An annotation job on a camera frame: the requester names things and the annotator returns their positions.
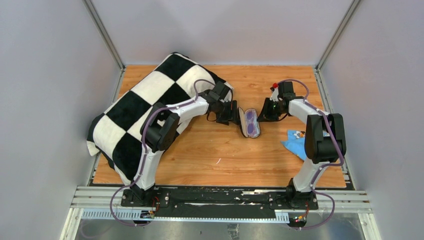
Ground black white checkered pillow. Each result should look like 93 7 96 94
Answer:
86 52 233 185

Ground black glasses case beige lining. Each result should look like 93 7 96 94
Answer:
237 107 261 139

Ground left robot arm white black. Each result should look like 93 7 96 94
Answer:
129 82 237 207

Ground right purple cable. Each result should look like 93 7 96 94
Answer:
271 78 346 231

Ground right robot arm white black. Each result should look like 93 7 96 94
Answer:
257 79 347 209

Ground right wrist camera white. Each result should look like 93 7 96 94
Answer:
269 86 279 102

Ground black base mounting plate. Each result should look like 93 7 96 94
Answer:
120 187 319 220

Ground blue patterned cloth bag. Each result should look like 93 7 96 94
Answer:
280 129 330 163

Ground pink transparent sunglasses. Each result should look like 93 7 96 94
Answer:
244 108 260 138

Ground aluminium frame rail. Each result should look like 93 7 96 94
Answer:
60 186 381 240

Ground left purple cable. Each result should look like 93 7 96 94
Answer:
109 78 216 228

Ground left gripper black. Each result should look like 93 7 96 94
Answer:
215 99 239 126

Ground purple cable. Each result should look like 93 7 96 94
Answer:
271 78 346 231
109 78 216 228

